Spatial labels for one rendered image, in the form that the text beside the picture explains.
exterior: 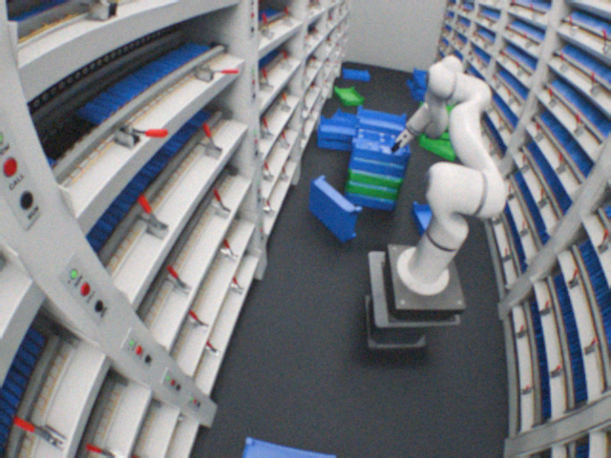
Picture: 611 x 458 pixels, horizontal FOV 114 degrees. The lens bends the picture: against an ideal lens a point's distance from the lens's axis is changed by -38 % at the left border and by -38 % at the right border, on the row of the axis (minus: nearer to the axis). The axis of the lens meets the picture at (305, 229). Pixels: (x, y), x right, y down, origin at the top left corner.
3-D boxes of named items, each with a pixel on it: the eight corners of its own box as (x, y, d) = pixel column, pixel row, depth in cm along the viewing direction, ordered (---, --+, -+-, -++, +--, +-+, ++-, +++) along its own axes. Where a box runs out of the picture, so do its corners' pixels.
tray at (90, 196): (241, 73, 76) (250, 42, 69) (82, 240, 34) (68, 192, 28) (178, 53, 73) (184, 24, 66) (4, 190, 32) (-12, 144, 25)
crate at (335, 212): (344, 243, 160) (355, 237, 163) (349, 214, 145) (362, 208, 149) (308, 209, 176) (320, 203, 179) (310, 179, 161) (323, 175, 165)
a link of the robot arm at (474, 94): (442, 217, 79) (492, 228, 78) (461, 198, 68) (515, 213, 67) (439, 84, 95) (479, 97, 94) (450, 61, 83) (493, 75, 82)
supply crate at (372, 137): (406, 147, 169) (409, 135, 163) (408, 166, 155) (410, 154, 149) (353, 136, 172) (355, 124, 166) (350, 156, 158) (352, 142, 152)
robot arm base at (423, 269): (440, 250, 109) (460, 215, 95) (452, 295, 96) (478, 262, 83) (392, 248, 108) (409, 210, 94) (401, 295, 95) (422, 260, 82)
